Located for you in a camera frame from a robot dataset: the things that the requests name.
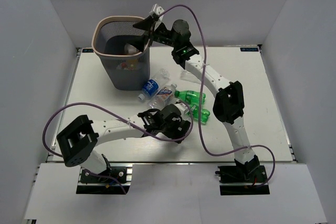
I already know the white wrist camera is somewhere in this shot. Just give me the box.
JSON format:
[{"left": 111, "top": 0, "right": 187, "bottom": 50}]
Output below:
[
  {"left": 149, "top": 4, "right": 164, "bottom": 21},
  {"left": 174, "top": 102, "right": 190, "bottom": 115}
]

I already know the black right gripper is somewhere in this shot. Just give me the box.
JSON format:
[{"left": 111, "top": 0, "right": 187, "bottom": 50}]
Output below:
[{"left": 127, "top": 15, "right": 179, "bottom": 52}]

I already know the grey mesh waste bin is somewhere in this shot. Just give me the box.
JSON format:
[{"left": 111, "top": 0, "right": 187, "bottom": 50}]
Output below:
[{"left": 91, "top": 16, "right": 150, "bottom": 91}]

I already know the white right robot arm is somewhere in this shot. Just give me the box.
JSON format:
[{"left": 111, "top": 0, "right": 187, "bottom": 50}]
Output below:
[{"left": 130, "top": 16, "right": 260, "bottom": 182}]

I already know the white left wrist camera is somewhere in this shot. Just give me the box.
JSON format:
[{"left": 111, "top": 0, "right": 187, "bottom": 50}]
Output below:
[{"left": 174, "top": 102, "right": 190, "bottom": 115}]

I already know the clear bottle blue label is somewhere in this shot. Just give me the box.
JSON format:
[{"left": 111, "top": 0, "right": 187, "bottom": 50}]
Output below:
[{"left": 138, "top": 69, "right": 170, "bottom": 102}]

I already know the green plastic bottle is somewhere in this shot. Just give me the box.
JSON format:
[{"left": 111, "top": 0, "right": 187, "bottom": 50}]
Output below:
[
  {"left": 177, "top": 100, "right": 211, "bottom": 125},
  {"left": 174, "top": 90, "right": 206, "bottom": 104}
]

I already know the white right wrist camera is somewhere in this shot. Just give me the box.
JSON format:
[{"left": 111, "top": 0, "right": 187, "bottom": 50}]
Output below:
[{"left": 149, "top": 4, "right": 164, "bottom": 21}]

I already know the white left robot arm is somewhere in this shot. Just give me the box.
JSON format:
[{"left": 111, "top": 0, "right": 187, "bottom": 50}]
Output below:
[{"left": 57, "top": 104, "right": 192, "bottom": 182}]

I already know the clear bottle orange label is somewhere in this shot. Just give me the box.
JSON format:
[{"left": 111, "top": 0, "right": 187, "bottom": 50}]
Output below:
[{"left": 148, "top": 83, "right": 177, "bottom": 110}]

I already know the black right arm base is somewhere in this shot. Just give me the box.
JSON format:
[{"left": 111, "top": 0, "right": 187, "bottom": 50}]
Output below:
[{"left": 215, "top": 165, "right": 270, "bottom": 196}]

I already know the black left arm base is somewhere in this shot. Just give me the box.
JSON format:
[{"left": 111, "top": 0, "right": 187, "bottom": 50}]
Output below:
[{"left": 76, "top": 163, "right": 133, "bottom": 195}]

